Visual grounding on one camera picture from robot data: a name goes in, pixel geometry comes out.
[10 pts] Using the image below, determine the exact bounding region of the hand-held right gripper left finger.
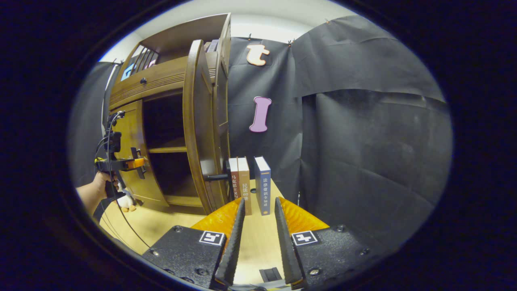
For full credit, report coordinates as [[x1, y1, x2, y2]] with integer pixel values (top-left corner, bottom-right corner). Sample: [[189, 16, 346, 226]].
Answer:
[[141, 197, 246, 291]]

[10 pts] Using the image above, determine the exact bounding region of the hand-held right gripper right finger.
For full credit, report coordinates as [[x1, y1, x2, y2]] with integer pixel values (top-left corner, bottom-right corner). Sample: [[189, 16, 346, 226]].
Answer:
[[275, 197, 378, 289]]

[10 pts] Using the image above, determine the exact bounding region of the wooden cabinet door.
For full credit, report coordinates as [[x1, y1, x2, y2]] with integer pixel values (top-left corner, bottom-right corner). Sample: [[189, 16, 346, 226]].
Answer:
[[109, 100, 170, 207], [183, 39, 229, 215]]

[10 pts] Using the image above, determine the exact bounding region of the wooden double-door shoe cabinet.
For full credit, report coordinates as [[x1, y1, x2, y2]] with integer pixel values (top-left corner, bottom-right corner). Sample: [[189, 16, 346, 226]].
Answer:
[[107, 13, 233, 215]]

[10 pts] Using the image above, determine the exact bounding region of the wooden cabinet drawer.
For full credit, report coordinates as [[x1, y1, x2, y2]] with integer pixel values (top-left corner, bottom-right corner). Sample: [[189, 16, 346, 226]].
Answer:
[[108, 56, 219, 110]]

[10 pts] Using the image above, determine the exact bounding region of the wooden inner shelf board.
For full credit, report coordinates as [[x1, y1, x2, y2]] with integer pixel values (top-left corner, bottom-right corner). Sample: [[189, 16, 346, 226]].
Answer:
[[147, 146, 188, 154]]

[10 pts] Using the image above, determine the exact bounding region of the grey white penguin plush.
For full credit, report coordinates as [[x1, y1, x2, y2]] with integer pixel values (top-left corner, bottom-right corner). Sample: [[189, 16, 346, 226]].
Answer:
[[117, 184, 138, 213]]

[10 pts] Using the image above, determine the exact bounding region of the tan book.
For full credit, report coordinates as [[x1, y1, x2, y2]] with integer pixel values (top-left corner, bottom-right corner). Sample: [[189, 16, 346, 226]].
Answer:
[[237, 157, 253, 216]]

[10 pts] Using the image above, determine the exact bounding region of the dark blue book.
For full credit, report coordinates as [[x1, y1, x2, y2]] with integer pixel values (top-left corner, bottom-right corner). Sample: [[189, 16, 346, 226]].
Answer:
[[254, 156, 272, 216]]

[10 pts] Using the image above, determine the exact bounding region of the red-brown book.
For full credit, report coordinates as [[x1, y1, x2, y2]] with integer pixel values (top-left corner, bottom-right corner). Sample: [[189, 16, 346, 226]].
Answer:
[[228, 158, 242, 200]]

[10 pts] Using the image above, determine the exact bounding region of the black backdrop cloth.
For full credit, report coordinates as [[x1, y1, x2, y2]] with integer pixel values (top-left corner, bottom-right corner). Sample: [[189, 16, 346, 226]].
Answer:
[[69, 15, 453, 251]]

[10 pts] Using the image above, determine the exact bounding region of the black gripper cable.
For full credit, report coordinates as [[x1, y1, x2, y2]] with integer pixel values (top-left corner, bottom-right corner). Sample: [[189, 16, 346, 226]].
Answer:
[[97, 111, 152, 249]]

